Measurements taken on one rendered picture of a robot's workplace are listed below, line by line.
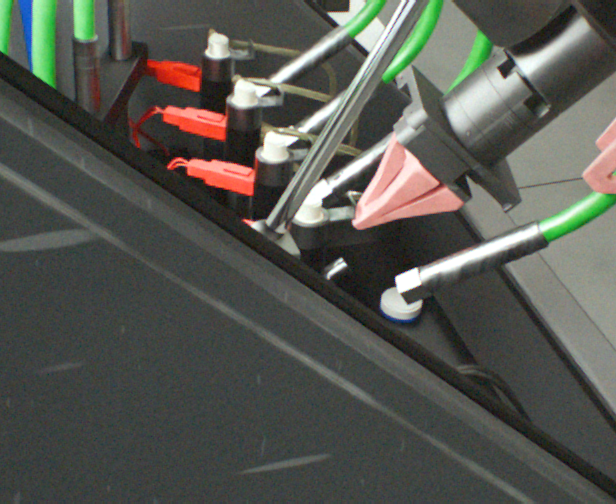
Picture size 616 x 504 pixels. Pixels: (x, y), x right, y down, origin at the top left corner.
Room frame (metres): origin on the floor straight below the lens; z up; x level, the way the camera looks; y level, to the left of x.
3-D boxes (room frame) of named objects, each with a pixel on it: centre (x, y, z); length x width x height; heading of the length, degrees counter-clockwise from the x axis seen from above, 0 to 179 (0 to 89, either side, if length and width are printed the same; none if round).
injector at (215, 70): (0.94, 0.08, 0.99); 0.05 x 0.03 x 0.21; 111
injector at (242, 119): (0.86, 0.05, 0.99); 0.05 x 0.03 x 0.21; 111
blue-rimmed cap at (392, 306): (0.96, -0.09, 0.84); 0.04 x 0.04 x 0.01
